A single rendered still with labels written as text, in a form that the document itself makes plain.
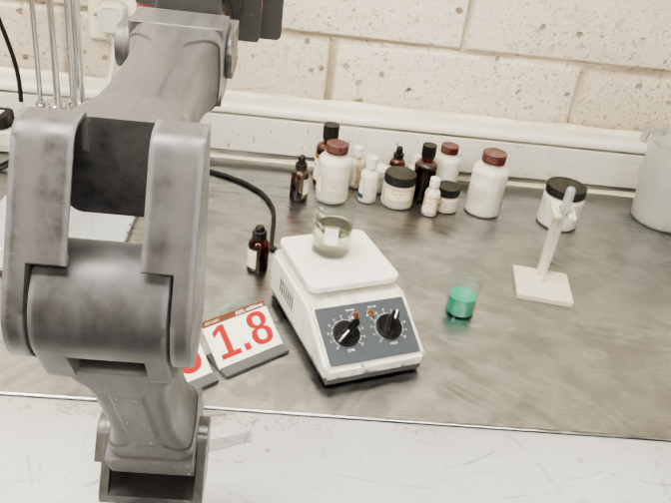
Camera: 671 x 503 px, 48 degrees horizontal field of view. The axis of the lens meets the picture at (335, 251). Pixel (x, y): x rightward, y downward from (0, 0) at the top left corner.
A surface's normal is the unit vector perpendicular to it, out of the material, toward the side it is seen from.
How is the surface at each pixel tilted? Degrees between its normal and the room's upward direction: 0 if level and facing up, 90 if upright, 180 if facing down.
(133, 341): 89
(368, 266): 0
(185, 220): 64
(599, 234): 0
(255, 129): 90
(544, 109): 90
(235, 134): 90
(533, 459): 0
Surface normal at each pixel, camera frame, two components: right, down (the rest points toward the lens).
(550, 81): 0.02, 0.52
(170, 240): 0.07, 0.09
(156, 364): -0.04, 0.88
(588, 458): 0.11, -0.85
